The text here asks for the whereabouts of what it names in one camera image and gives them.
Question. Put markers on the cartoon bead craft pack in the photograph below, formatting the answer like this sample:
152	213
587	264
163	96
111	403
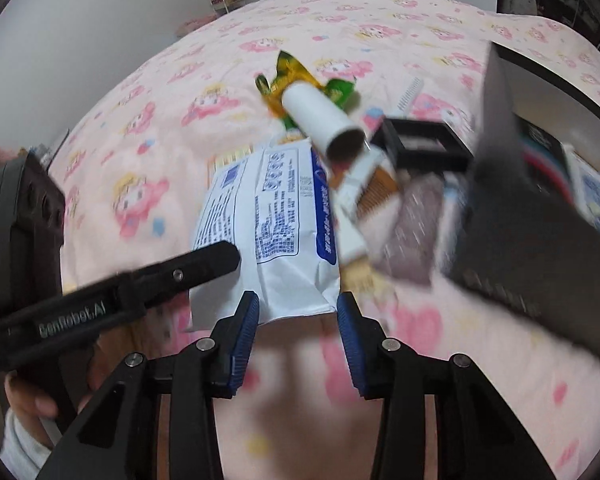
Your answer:
597	200

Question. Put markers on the wooden comb with tassel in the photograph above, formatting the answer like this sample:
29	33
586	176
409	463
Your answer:
377	190

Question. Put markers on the black square frame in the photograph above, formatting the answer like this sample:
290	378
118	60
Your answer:
430	160

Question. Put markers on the dark glittery pouch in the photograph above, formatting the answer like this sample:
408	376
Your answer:
412	235

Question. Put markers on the black cardboard box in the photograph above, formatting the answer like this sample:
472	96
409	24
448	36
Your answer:
510	240

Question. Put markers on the white comb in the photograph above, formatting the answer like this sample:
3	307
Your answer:
409	95

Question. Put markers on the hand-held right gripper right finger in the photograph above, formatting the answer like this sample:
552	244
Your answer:
355	345

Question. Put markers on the green snack wrapper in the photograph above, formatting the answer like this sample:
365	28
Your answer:
290	67

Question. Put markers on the white paper roll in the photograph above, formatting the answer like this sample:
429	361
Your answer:
315	110

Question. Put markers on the pink printed blanket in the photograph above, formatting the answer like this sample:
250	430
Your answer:
180	85

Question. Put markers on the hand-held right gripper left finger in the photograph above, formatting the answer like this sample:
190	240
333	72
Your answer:
242	345

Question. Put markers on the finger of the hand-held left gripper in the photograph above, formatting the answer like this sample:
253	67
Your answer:
190	267

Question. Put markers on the black printed box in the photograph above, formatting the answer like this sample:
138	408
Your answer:
545	150

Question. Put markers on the pink plush toy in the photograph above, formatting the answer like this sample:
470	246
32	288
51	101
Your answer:
195	25

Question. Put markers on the person's left forearm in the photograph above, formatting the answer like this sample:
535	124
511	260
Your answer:
22	445

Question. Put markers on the person's left hand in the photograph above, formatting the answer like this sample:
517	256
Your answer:
25	400

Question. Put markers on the yellow grid card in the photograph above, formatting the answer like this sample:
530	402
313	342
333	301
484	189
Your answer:
225	162

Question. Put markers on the white wet wipes pack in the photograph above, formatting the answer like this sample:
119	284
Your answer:
280	220

